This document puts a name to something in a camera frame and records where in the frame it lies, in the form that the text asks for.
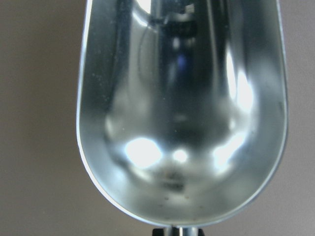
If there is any shiny metal ice scoop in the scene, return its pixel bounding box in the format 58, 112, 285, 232
76, 0, 288, 236

